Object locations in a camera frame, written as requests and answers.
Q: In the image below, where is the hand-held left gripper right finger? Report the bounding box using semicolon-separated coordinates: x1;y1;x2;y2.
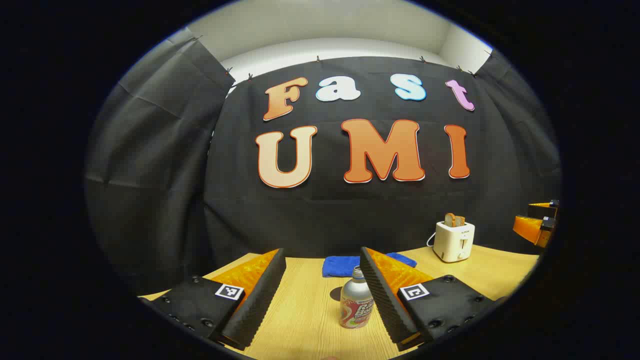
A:
359;246;501;351

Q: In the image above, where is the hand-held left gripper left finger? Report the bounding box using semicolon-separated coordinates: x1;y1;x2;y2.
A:
150;248;287;351

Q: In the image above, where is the silver water bottle red label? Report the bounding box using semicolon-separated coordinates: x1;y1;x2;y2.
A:
339;266;375;329

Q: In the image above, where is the blue towel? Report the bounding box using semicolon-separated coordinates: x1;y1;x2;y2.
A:
322;252;418;278

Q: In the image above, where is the white toaster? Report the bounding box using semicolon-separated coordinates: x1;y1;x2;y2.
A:
433;220;476;263

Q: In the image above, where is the black backdrop cloth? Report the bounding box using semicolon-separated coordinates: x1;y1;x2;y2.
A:
84;27;563;296

